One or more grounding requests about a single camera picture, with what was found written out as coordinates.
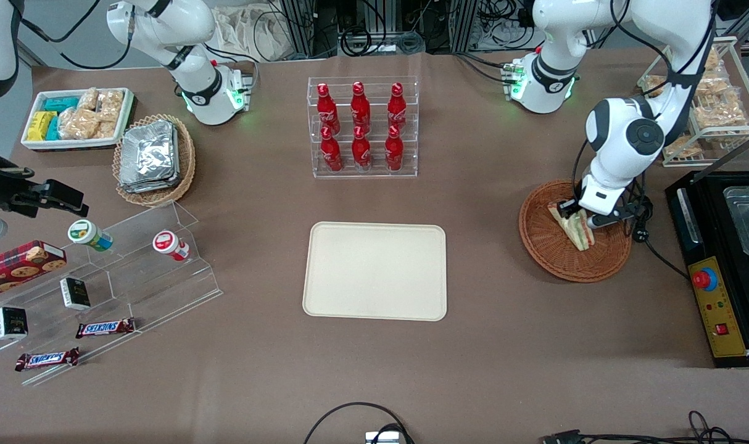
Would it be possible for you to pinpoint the silver foil container stack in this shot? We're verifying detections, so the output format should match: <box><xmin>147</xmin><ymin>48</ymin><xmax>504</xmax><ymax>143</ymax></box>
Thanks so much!
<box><xmin>118</xmin><ymin>120</ymin><xmax>181</xmax><ymax>194</ymax></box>

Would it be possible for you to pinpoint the black looped cable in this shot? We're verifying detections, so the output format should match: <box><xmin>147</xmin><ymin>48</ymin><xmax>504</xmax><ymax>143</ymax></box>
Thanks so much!
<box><xmin>304</xmin><ymin>402</ymin><xmax>415</xmax><ymax>444</ymax></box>

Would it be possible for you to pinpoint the green lidded jar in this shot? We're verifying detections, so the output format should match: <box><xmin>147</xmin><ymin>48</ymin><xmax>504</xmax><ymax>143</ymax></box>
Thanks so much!
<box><xmin>67</xmin><ymin>219</ymin><xmax>114</xmax><ymax>252</ymax></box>

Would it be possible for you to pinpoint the black cable with connector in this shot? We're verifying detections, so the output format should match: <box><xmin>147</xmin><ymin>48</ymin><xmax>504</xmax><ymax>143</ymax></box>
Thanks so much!
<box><xmin>541</xmin><ymin>410</ymin><xmax>749</xmax><ymax>444</ymax></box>

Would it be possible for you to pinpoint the red cola bottle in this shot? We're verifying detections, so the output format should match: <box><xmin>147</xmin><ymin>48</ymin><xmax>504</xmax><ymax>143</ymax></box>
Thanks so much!
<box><xmin>317</xmin><ymin>83</ymin><xmax>341</xmax><ymax>133</ymax></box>
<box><xmin>320</xmin><ymin>126</ymin><xmax>343</xmax><ymax>172</ymax></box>
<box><xmin>352</xmin><ymin>126</ymin><xmax>372</xmax><ymax>171</ymax></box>
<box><xmin>350</xmin><ymin>81</ymin><xmax>371</xmax><ymax>130</ymax></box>
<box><xmin>384</xmin><ymin>126</ymin><xmax>405</xmax><ymax>172</ymax></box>
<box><xmin>387</xmin><ymin>83</ymin><xmax>408</xmax><ymax>129</ymax></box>

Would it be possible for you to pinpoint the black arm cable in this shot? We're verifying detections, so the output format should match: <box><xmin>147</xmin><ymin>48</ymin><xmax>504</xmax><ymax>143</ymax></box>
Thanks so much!
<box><xmin>572</xmin><ymin>0</ymin><xmax>719</xmax><ymax>204</ymax></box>
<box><xmin>17</xmin><ymin>0</ymin><xmax>134</xmax><ymax>70</ymax></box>

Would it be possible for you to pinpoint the triangular sandwich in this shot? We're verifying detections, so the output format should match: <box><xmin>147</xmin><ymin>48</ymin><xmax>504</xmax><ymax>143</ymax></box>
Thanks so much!
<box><xmin>547</xmin><ymin>203</ymin><xmax>596</xmax><ymax>252</ymax></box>

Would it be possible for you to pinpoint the grey metal bar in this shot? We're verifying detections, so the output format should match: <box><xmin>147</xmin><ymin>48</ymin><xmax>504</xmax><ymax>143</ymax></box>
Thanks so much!
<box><xmin>695</xmin><ymin>126</ymin><xmax>749</xmax><ymax>181</ymax></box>

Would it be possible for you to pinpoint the oval light wicker basket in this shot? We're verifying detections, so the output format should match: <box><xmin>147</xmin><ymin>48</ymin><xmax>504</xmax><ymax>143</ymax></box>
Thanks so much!
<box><xmin>112</xmin><ymin>113</ymin><xmax>196</xmax><ymax>207</ymax></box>

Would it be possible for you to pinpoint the beige rectangular tray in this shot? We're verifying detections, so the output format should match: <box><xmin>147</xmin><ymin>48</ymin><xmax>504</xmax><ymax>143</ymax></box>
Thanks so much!
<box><xmin>302</xmin><ymin>221</ymin><xmax>448</xmax><ymax>322</ymax></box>

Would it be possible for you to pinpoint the small black box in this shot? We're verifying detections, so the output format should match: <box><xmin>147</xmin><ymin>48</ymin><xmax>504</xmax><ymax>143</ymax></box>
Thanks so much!
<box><xmin>0</xmin><ymin>306</ymin><xmax>29</xmax><ymax>341</ymax></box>
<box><xmin>59</xmin><ymin>277</ymin><xmax>92</xmax><ymax>311</ymax></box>

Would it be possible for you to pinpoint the clear acrylic stepped display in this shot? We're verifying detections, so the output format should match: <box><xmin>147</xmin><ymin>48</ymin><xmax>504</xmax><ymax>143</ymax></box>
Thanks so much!
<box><xmin>0</xmin><ymin>199</ymin><xmax>224</xmax><ymax>387</ymax></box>

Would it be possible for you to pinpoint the Snickers chocolate bar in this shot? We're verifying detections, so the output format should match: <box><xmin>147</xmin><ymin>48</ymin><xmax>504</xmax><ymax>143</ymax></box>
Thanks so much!
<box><xmin>15</xmin><ymin>347</ymin><xmax>81</xmax><ymax>372</ymax></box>
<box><xmin>75</xmin><ymin>317</ymin><xmax>136</xmax><ymax>339</ymax></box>

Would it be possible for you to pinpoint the black aluminium frame rack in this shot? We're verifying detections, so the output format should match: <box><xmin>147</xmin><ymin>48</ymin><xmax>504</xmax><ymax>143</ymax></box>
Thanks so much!
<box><xmin>276</xmin><ymin>0</ymin><xmax>480</xmax><ymax>57</ymax></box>

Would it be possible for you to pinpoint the red lidded jar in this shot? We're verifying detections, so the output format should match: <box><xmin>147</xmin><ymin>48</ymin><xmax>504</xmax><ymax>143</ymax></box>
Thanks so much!
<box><xmin>152</xmin><ymin>229</ymin><xmax>191</xmax><ymax>262</ymax></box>

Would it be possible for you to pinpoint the clear acrylic bottle rack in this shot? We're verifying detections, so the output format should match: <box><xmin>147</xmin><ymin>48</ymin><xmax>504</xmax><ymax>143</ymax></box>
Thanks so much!
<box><xmin>307</xmin><ymin>76</ymin><xmax>419</xmax><ymax>179</ymax></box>

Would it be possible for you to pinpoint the red tartan cookie box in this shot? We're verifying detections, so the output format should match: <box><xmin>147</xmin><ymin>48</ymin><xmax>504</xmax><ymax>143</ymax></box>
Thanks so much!
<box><xmin>0</xmin><ymin>240</ymin><xmax>68</xmax><ymax>302</ymax></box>

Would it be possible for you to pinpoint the black power cable with plug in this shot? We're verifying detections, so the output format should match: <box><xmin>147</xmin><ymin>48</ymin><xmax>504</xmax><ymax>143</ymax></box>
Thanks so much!
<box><xmin>624</xmin><ymin>185</ymin><xmax>690</xmax><ymax>279</ymax></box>

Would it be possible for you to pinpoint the round brown wicker basket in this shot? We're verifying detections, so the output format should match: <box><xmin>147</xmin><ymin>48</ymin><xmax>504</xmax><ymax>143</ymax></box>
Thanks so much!
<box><xmin>518</xmin><ymin>179</ymin><xmax>633</xmax><ymax>284</ymax></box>

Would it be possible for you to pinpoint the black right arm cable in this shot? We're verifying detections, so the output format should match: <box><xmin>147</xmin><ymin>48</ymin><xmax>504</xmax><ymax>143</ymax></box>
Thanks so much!
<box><xmin>17</xmin><ymin>0</ymin><xmax>134</xmax><ymax>70</ymax></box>

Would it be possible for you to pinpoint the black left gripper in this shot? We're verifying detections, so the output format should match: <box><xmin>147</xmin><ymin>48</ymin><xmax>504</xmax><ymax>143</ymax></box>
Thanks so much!
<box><xmin>557</xmin><ymin>197</ymin><xmax>637</xmax><ymax>229</ymax></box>

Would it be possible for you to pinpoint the white cloth bag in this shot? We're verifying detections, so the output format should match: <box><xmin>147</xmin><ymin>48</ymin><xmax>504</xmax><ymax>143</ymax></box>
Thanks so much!
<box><xmin>213</xmin><ymin>5</ymin><xmax>296</xmax><ymax>62</ymax></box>

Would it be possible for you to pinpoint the yellow snack pack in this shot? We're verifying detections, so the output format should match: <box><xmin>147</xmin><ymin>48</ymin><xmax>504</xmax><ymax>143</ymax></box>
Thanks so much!
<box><xmin>27</xmin><ymin>111</ymin><xmax>57</xmax><ymax>141</ymax></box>

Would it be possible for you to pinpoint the black machine with yellow panel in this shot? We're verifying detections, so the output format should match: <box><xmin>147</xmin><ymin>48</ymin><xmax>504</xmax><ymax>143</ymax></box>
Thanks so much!
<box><xmin>666</xmin><ymin>170</ymin><xmax>749</xmax><ymax>369</ymax></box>

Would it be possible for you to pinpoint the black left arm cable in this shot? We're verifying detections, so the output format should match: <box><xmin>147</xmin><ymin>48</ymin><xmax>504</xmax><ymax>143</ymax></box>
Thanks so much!
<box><xmin>572</xmin><ymin>0</ymin><xmax>719</xmax><ymax>204</ymax></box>

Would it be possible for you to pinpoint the white rectangular snack tray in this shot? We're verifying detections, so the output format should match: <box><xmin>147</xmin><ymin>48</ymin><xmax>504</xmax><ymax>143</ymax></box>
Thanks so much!
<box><xmin>20</xmin><ymin>88</ymin><xmax>134</xmax><ymax>152</ymax></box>

